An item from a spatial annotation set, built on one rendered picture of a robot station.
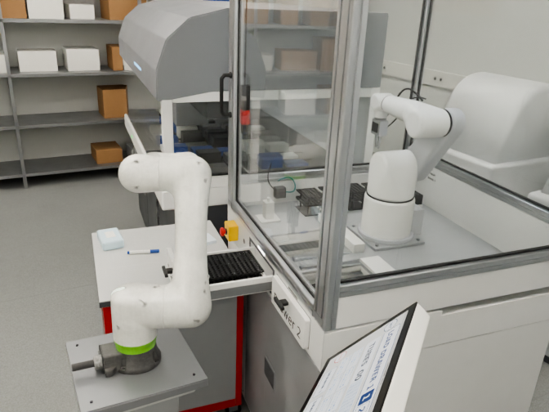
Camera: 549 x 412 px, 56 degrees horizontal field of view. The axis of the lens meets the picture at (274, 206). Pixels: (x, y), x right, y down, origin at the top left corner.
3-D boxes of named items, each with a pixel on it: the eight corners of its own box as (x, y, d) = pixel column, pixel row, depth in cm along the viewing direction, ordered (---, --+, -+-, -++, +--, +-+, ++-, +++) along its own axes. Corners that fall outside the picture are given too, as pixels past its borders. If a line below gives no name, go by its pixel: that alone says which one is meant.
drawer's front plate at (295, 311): (303, 350, 162) (305, 320, 158) (270, 301, 187) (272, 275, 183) (308, 348, 163) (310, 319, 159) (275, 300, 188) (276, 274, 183)
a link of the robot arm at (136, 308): (163, 355, 153) (162, 297, 147) (109, 356, 151) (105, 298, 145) (167, 330, 165) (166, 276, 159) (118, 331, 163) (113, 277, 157)
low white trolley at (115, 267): (114, 453, 221) (99, 302, 193) (104, 362, 275) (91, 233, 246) (243, 420, 241) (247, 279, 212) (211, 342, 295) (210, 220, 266)
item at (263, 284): (185, 305, 180) (185, 290, 177) (172, 270, 202) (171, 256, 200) (292, 288, 193) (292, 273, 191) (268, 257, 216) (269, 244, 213)
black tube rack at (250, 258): (205, 294, 186) (205, 279, 183) (194, 271, 201) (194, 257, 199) (263, 285, 193) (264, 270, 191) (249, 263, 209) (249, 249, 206)
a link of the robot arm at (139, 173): (158, 194, 157) (158, 154, 156) (114, 194, 156) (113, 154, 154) (163, 189, 175) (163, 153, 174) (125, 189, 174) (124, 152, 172)
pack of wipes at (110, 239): (125, 248, 233) (124, 239, 231) (103, 252, 229) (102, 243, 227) (118, 235, 245) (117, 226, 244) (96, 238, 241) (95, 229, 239)
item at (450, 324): (319, 372, 156) (323, 331, 150) (227, 232, 243) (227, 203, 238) (556, 317, 188) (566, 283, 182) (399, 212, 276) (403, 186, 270)
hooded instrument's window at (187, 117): (162, 190, 261) (159, 100, 244) (126, 114, 415) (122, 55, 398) (361, 172, 300) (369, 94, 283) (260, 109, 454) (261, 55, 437)
